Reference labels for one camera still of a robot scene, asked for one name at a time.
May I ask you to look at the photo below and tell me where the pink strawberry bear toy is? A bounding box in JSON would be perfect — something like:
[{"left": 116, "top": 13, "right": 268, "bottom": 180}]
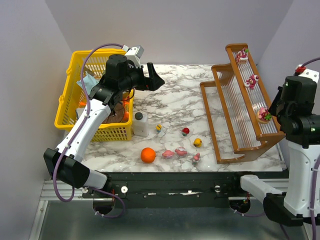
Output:
[{"left": 244, "top": 74, "right": 260, "bottom": 90}]

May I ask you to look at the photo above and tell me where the white bottle black cap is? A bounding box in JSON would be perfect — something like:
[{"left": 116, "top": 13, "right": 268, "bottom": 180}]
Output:
[{"left": 132, "top": 111, "right": 149, "bottom": 137}]

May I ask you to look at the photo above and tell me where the yellow plastic basket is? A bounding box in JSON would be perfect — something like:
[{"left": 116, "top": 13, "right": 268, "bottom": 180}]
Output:
[{"left": 54, "top": 48, "right": 136, "bottom": 143}]

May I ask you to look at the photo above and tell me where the red white bear toy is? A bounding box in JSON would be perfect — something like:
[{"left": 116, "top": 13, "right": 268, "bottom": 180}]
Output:
[{"left": 235, "top": 47, "right": 249, "bottom": 64}]

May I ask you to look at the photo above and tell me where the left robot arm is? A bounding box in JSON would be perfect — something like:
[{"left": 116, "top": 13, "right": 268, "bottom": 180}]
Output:
[{"left": 43, "top": 54, "right": 165, "bottom": 190}]

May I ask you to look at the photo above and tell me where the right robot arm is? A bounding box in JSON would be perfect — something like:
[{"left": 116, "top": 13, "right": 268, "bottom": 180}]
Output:
[{"left": 240, "top": 72, "right": 320, "bottom": 227}]

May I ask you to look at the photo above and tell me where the brown tiered wooden shelf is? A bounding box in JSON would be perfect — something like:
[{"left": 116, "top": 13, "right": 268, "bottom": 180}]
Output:
[{"left": 199, "top": 43, "right": 285, "bottom": 164}]

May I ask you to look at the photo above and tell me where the orange bottle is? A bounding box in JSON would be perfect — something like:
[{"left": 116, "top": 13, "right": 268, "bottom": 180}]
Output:
[{"left": 121, "top": 96, "right": 130, "bottom": 123}]

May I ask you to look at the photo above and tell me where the brown tape roll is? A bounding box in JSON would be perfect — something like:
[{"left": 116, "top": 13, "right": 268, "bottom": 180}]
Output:
[{"left": 102, "top": 105, "right": 125, "bottom": 124}]

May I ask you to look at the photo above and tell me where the light blue plastic pouch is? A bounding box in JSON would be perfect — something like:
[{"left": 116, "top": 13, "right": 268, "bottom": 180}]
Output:
[{"left": 83, "top": 71, "right": 99, "bottom": 94}]

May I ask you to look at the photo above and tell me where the small minion toy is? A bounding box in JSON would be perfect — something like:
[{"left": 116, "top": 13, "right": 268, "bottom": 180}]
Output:
[{"left": 155, "top": 124, "right": 162, "bottom": 133}]

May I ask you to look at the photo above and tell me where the red hat figure toy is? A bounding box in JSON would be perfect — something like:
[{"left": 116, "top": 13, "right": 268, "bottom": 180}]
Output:
[{"left": 181, "top": 127, "right": 190, "bottom": 137}]

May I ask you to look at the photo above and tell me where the white blue box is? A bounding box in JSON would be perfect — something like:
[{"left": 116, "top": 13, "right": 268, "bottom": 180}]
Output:
[{"left": 75, "top": 107, "right": 85, "bottom": 121}]

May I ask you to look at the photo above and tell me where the pink round toy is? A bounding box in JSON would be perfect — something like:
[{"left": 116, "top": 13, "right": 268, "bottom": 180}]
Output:
[{"left": 161, "top": 150, "right": 175, "bottom": 159}]

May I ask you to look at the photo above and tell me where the orange fruit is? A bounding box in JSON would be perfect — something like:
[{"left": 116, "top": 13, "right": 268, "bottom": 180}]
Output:
[{"left": 140, "top": 147, "right": 156, "bottom": 164}]

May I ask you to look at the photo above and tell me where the pink white toy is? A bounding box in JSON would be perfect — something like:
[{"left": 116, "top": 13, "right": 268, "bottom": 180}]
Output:
[{"left": 174, "top": 147, "right": 188, "bottom": 157}]

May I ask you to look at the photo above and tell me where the yellow duck toy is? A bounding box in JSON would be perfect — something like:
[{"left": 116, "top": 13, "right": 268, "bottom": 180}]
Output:
[{"left": 193, "top": 138, "right": 202, "bottom": 148}]

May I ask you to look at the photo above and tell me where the pink bunny figure toy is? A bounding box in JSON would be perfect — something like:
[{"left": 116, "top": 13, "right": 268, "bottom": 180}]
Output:
[{"left": 192, "top": 152, "right": 201, "bottom": 166}]

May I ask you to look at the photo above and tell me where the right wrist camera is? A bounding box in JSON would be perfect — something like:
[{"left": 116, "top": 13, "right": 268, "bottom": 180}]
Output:
[{"left": 294, "top": 64, "right": 320, "bottom": 83}]

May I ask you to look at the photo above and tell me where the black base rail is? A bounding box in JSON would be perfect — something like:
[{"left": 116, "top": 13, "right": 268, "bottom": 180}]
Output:
[{"left": 82, "top": 171, "right": 288, "bottom": 210}]

